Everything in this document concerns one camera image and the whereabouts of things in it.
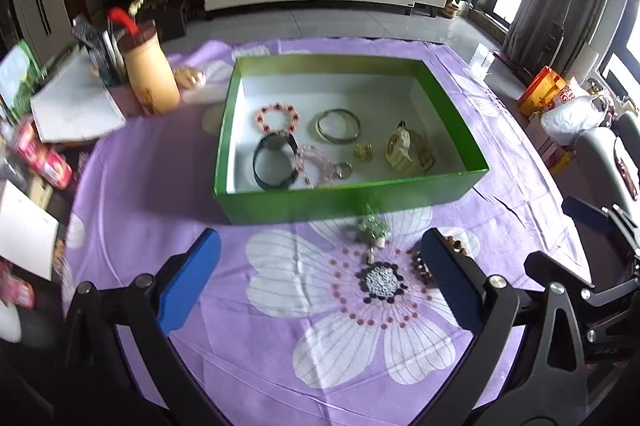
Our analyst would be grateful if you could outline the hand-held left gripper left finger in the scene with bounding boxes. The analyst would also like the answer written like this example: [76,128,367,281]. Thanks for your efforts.
[52,227,226,426]

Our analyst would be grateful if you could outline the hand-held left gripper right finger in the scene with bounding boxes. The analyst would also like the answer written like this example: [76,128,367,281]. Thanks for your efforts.
[415,227,591,426]

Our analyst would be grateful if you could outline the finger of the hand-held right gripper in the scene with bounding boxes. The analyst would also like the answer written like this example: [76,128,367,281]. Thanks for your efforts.
[524,250,626,307]
[561,197,640,253]

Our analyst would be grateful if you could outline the brown wooden bead bracelet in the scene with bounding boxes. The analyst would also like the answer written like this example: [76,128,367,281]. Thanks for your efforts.
[411,235,472,287]

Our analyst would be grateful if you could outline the green flower pendant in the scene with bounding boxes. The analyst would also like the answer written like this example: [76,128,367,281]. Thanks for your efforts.
[355,206,392,264]

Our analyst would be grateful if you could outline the black wristband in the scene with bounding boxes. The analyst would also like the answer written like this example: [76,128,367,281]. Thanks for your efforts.
[252,131,300,191]

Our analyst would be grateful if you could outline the green cardboard box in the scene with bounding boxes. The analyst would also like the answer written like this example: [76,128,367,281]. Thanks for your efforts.
[213,54,490,227]

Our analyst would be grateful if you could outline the cream wristwatch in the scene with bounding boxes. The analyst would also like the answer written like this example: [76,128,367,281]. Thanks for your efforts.
[385,121,436,171]

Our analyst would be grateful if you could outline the red bead bracelet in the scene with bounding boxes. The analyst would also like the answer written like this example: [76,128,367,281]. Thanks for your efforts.
[256,103,301,134]

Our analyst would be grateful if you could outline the pink bead bracelet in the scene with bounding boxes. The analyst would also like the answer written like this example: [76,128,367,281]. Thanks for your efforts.
[295,144,333,189]

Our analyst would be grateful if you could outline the silver bangle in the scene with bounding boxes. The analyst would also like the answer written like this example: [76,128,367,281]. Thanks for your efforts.
[315,107,362,145]

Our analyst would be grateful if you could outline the grey chair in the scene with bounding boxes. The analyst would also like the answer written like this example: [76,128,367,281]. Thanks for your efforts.
[575,111,640,207]

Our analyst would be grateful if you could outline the white plastic bag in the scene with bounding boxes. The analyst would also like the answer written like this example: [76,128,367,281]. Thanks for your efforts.
[540,90,613,147]

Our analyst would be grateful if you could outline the purple floral tablecloth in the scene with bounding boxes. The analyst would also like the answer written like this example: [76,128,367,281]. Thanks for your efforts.
[60,36,596,426]

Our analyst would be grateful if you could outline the white box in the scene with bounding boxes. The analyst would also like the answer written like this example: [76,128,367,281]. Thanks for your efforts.
[0,181,61,281]

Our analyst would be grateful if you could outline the red packet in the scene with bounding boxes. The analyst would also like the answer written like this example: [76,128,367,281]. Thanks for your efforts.
[0,263,36,309]

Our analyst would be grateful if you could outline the pink printed can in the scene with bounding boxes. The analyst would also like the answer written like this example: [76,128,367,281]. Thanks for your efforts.
[15,121,48,161]
[40,146,73,191]

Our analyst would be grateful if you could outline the white papers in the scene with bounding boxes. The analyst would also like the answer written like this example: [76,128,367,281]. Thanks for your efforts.
[30,53,128,144]

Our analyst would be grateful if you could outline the yellow tumbler with red straw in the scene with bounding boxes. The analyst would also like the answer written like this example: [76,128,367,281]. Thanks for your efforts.
[107,0,181,117]

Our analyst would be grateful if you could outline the small potted plant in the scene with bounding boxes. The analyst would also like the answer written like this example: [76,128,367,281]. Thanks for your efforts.
[442,0,473,19]

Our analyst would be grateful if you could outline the green and white book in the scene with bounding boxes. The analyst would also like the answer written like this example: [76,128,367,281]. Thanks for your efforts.
[0,40,43,121]

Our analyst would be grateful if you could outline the grey remote control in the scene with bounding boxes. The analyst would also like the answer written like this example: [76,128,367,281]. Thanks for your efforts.
[71,16,103,51]

